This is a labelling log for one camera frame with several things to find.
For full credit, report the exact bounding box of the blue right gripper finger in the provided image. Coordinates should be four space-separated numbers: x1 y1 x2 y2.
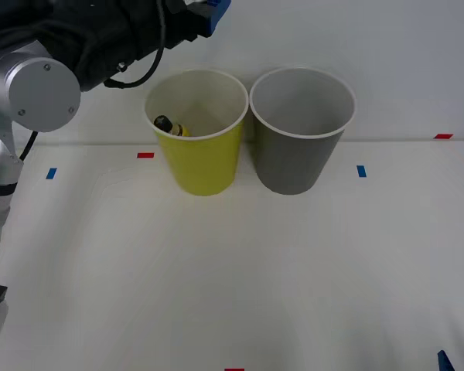
437 349 455 371

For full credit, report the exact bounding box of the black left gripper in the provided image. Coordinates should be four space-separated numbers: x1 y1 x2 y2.
162 0 234 51

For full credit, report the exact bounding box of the yellow label plastic bottle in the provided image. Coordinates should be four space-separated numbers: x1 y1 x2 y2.
153 114 193 138

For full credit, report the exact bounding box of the yellow-green plastic waste bin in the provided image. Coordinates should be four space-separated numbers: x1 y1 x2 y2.
144 68 251 197

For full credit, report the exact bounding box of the grey plastic waste bin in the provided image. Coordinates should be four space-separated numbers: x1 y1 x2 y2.
248 66 357 196

